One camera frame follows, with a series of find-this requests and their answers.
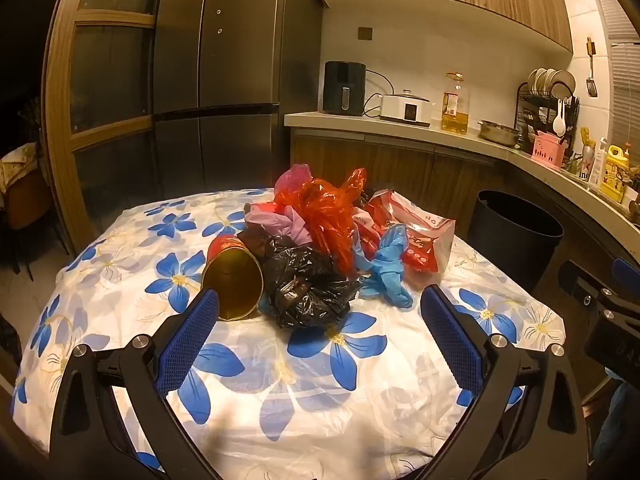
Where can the yellow detergent bottle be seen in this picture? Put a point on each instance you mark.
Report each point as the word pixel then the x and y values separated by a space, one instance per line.
pixel 614 175

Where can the steel basin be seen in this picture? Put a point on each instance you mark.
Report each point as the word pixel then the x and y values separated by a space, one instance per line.
pixel 500 135

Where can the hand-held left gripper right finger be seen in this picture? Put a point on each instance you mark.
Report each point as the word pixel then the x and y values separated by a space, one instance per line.
pixel 452 340

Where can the white slow cooker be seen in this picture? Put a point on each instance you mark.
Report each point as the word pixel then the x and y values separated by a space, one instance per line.
pixel 400 107

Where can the black air fryer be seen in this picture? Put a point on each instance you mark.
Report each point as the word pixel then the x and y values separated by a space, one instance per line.
pixel 344 85

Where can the blue nitrile glove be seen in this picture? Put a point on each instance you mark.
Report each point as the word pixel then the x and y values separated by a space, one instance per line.
pixel 387 265

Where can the hanging slotted spatula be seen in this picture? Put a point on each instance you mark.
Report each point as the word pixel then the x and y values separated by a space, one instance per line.
pixel 591 87

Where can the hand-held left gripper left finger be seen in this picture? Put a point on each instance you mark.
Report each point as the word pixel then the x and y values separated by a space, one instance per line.
pixel 190 340

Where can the white plastic spoon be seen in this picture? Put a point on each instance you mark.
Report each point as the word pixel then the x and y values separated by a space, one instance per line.
pixel 560 125

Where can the wooden kitchen base cabinet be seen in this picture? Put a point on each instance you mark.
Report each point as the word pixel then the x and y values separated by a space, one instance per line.
pixel 400 165

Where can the silver beer can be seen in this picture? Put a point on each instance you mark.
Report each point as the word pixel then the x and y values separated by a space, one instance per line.
pixel 586 165

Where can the red cup with gold inside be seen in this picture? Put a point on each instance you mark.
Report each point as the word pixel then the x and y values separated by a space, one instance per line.
pixel 232 285

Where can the white kitchen countertop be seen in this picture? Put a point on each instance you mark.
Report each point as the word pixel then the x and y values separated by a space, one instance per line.
pixel 350 122

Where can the chair with patterned cover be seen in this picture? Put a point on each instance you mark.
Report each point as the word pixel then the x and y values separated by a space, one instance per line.
pixel 30 195

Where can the purple plastic bag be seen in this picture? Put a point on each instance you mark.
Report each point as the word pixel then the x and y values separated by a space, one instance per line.
pixel 275 220

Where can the pink utensil holder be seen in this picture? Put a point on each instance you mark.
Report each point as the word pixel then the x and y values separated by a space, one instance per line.
pixel 547 152

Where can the red printed plastic packet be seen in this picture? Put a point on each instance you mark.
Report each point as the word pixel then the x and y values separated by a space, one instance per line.
pixel 425 240

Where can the dark wall socket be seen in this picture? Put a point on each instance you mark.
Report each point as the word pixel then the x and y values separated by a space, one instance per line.
pixel 365 34

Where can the wooden framed glass door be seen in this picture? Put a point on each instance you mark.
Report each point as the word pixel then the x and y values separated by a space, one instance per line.
pixel 62 110

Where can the person's right hand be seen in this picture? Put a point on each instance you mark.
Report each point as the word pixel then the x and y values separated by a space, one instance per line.
pixel 622 410

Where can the blue floral cloth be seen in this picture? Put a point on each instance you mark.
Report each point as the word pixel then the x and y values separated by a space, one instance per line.
pixel 300 410

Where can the black plastic bag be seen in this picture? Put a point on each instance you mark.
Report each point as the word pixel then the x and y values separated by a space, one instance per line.
pixel 300 280

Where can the stainless steel refrigerator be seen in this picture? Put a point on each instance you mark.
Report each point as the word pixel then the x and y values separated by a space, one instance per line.
pixel 225 85

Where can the black dish rack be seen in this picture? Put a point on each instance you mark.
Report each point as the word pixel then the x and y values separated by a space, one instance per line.
pixel 525 105

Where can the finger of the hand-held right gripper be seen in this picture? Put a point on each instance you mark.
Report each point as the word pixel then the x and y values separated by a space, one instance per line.
pixel 629 266
pixel 575 282

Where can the window blinds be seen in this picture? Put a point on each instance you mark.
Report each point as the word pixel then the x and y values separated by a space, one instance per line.
pixel 620 60

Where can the pink plastic bag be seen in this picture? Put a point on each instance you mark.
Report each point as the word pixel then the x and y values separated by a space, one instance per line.
pixel 292 180

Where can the red plastic bag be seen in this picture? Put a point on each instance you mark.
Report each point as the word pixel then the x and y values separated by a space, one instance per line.
pixel 325 215

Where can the white pump bottle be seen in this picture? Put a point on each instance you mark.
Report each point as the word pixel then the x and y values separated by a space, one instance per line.
pixel 597 167

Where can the cooking oil bottle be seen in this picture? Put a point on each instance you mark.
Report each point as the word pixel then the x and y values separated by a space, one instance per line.
pixel 454 120

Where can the black plastic bin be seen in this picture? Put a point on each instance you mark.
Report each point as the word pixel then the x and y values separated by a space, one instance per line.
pixel 505 260

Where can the row of white plates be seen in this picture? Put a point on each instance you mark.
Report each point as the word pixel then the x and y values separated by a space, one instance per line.
pixel 550 80

